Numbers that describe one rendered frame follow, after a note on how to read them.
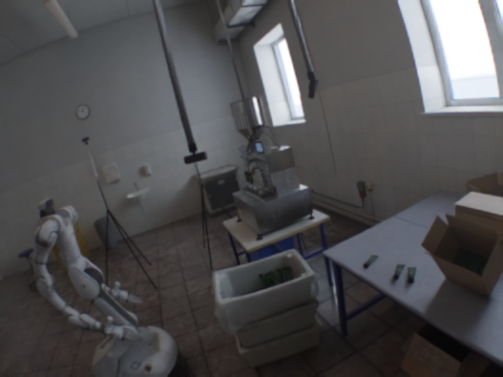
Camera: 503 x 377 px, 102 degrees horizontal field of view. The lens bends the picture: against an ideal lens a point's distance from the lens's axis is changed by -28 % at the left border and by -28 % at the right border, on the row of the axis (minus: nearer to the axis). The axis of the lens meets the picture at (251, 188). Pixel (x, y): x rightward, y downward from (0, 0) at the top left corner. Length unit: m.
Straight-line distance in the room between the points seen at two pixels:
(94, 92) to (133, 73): 0.86
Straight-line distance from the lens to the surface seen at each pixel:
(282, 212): 2.19
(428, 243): 1.29
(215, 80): 6.09
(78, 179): 6.10
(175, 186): 5.90
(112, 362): 2.18
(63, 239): 1.81
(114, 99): 5.97
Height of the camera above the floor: 1.65
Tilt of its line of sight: 14 degrees down
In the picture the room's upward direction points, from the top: 15 degrees counter-clockwise
